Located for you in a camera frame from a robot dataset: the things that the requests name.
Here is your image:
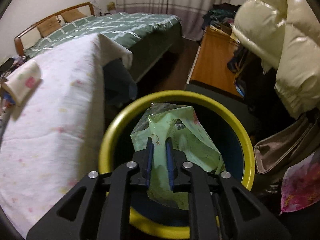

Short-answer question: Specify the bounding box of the pile of dark clothes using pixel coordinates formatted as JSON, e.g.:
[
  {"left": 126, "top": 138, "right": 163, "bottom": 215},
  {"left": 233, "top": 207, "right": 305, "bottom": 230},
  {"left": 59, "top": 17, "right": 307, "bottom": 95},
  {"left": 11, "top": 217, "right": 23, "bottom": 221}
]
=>
[{"left": 1, "top": 56, "right": 26, "bottom": 80}]

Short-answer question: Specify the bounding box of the white cup yellow inside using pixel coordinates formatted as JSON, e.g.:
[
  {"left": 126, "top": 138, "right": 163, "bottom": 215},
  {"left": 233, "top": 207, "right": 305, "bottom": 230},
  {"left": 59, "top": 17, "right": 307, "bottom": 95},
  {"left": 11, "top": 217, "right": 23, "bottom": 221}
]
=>
[{"left": 1, "top": 60, "right": 41, "bottom": 106}]

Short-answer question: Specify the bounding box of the bed with green quilt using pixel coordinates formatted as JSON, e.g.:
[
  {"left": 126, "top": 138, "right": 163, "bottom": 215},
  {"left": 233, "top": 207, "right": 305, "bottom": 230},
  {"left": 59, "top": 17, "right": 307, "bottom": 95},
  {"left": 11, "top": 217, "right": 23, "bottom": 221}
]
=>
[{"left": 14, "top": 2, "right": 183, "bottom": 82}]

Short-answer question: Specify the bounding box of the clothes pile on cabinet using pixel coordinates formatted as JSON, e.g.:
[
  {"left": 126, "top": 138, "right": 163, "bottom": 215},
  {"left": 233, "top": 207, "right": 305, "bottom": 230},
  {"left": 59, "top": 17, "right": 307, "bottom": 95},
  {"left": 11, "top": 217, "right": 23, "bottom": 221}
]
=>
[{"left": 201, "top": 3, "right": 241, "bottom": 35}]

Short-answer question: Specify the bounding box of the brown handbag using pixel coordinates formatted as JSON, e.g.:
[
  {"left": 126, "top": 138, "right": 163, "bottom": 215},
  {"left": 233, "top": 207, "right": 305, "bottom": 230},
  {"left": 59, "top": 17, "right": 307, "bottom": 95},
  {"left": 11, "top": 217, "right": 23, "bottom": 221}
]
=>
[{"left": 254, "top": 115, "right": 319, "bottom": 174}]

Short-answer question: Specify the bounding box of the right brown pillow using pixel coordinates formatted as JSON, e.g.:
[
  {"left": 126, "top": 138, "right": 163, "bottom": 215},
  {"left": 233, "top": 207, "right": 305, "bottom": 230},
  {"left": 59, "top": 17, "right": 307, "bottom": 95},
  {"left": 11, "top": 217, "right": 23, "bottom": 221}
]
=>
[{"left": 61, "top": 9, "right": 86, "bottom": 23}]

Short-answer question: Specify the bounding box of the yellow rimmed trash bin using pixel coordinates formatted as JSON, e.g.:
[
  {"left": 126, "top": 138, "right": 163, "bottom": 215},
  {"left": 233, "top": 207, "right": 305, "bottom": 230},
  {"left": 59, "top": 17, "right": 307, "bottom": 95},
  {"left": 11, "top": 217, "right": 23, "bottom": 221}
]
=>
[{"left": 99, "top": 90, "right": 255, "bottom": 239}]

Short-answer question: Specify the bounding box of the left brown pillow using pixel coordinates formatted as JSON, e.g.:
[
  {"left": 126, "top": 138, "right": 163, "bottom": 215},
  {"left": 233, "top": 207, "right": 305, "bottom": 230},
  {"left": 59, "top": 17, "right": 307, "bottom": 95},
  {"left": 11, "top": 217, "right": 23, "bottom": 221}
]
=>
[{"left": 37, "top": 17, "right": 61, "bottom": 37}]

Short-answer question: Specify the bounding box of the yellow tissue box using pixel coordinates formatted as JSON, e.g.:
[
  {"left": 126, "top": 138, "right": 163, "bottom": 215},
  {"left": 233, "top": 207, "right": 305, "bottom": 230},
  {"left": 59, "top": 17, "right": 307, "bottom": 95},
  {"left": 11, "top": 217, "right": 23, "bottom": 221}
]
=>
[{"left": 107, "top": 2, "right": 116, "bottom": 12}]

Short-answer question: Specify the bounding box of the cream puffer jacket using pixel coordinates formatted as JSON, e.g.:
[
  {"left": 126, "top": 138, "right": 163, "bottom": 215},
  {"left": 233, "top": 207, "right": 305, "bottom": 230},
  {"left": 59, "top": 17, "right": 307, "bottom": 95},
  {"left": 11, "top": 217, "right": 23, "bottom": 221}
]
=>
[{"left": 232, "top": 0, "right": 319, "bottom": 118}]

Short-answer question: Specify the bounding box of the brown pillow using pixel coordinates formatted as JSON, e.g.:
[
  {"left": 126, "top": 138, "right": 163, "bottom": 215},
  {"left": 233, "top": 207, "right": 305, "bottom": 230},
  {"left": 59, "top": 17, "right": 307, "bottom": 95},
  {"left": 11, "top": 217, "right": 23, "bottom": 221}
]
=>
[
  {"left": 61, "top": 9, "right": 86, "bottom": 23},
  {"left": 37, "top": 17, "right": 61, "bottom": 37}
]

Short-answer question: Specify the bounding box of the green plastic wrapper bag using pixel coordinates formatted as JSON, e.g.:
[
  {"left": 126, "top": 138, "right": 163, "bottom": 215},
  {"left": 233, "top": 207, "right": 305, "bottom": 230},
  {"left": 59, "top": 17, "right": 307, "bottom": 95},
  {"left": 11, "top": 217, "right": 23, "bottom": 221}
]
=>
[{"left": 130, "top": 103, "right": 225, "bottom": 210}]

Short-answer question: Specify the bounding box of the white dotted table cloth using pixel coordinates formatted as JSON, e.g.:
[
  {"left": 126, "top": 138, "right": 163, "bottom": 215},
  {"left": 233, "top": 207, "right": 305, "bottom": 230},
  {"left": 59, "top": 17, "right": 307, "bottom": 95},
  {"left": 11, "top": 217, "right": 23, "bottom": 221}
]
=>
[{"left": 1, "top": 34, "right": 133, "bottom": 239}]

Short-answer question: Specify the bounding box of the orange wooden cabinet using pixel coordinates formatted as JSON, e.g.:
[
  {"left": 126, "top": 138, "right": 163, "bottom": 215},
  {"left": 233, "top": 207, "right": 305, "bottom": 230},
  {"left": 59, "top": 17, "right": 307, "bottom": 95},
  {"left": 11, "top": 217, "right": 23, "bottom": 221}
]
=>
[{"left": 187, "top": 27, "right": 243, "bottom": 101}]

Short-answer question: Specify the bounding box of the pink floral cloth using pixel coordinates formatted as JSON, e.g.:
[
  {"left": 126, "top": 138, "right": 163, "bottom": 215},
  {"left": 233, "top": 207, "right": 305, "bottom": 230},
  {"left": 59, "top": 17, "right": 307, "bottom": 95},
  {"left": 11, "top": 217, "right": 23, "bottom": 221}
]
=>
[{"left": 280, "top": 150, "right": 320, "bottom": 213}]

